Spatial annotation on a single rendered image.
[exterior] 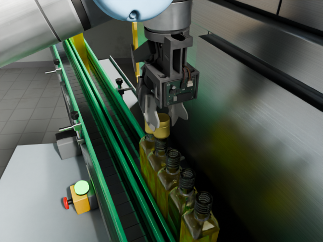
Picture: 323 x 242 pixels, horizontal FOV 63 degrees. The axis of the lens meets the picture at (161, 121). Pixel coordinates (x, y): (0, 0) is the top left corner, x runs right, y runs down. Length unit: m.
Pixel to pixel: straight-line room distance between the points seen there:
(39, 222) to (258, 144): 0.73
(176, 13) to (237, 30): 0.14
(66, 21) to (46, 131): 2.38
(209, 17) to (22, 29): 0.41
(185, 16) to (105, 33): 3.10
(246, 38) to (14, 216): 0.87
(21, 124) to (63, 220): 1.91
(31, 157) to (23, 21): 1.00
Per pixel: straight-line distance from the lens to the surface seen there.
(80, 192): 0.88
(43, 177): 1.10
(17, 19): 0.22
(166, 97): 0.43
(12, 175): 1.16
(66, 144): 1.08
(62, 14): 0.22
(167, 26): 0.39
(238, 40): 0.50
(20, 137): 2.62
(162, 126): 0.53
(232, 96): 0.52
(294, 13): 0.44
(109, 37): 3.49
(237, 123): 0.53
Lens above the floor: 1.52
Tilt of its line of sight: 37 degrees down
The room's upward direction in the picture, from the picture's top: straight up
